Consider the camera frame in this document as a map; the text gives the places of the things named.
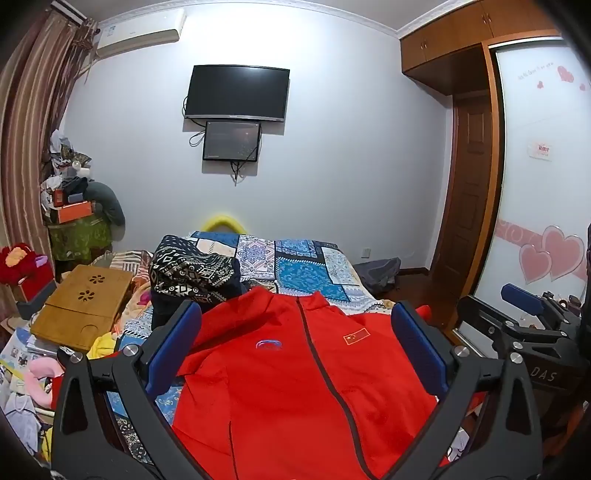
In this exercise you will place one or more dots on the small red box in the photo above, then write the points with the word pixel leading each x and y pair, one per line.
pixel 59 197

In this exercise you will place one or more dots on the blue patchwork bedsheet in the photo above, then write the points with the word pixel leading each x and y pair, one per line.
pixel 304 272

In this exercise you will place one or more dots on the red zip jacket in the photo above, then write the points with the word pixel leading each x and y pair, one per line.
pixel 277 392

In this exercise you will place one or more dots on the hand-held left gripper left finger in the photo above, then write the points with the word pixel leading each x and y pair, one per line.
pixel 173 350

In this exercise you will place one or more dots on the red plush toy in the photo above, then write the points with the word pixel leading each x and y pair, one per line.
pixel 23 267

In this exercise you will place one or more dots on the dark patterned folded clothes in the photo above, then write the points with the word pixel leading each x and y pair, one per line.
pixel 189 272

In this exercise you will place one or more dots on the yellow cloth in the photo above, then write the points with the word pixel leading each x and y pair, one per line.
pixel 101 346

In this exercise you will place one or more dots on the orange box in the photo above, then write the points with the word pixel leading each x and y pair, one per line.
pixel 74 212

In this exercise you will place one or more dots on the white door sticker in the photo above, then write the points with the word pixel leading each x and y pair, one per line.
pixel 541 150

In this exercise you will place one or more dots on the mixed clothes and papers pile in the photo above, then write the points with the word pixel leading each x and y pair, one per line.
pixel 23 397

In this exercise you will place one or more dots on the white air conditioner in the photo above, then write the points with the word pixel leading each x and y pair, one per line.
pixel 138 37

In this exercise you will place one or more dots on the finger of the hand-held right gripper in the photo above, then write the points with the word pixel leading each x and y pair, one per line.
pixel 521 295
pixel 480 318

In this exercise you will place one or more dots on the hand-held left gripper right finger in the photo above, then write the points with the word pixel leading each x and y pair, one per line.
pixel 418 350

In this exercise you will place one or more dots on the grey bag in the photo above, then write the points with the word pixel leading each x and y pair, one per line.
pixel 376 274

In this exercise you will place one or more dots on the black wall television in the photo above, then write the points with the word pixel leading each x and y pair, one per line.
pixel 235 92

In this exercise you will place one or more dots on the bamboo lap desk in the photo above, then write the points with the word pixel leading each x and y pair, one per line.
pixel 78 309

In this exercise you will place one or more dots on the small black wall monitor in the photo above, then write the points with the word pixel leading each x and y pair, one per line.
pixel 231 141

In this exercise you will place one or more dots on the brown wooden door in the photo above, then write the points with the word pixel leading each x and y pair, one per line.
pixel 471 184

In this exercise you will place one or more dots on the green cloth-covered stand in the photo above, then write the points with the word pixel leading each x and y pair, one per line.
pixel 78 240

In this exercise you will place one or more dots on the wooden overhead cabinet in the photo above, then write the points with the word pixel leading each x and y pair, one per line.
pixel 438 41

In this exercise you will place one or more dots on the striped brown curtain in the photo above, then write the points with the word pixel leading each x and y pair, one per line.
pixel 27 115

